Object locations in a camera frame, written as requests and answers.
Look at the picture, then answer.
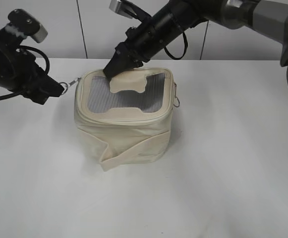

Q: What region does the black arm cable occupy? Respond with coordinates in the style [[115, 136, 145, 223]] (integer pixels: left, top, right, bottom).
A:
[[164, 19, 189, 60], [0, 46, 51, 103]]

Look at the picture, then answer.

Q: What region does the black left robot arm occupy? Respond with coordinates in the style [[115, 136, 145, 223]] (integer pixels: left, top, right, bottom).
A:
[[0, 41, 65, 105]]

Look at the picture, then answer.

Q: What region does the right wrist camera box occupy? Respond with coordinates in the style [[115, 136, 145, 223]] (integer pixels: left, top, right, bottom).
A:
[[109, 0, 140, 20]]

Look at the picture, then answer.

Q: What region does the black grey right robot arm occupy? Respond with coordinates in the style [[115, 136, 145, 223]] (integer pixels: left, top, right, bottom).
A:
[[103, 0, 288, 78]]

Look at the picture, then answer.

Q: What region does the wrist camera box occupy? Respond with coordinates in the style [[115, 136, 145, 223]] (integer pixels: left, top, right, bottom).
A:
[[109, 0, 140, 20], [0, 8, 48, 46]]

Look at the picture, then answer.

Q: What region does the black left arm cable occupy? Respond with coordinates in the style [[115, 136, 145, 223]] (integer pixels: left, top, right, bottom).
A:
[[0, 46, 51, 103]]

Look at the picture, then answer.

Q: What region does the silver zipper pull ring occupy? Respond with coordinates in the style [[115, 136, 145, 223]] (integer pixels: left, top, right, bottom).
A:
[[173, 80, 182, 108], [60, 77, 82, 93]]

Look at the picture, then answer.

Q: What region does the cream canvas zipper bag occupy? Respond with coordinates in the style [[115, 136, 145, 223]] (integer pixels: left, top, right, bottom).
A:
[[74, 67, 180, 171]]

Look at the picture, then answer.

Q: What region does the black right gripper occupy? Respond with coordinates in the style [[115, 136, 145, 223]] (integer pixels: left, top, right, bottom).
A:
[[103, 4, 183, 80]]

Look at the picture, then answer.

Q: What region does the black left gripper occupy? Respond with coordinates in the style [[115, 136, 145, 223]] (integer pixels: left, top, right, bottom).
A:
[[13, 48, 65, 104]]

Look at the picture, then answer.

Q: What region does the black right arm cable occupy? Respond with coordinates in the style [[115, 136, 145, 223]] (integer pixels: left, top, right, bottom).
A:
[[164, 19, 189, 60]]

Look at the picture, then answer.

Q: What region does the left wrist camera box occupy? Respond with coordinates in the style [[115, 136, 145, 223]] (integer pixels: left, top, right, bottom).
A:
[[0, 8, 48, 46]]

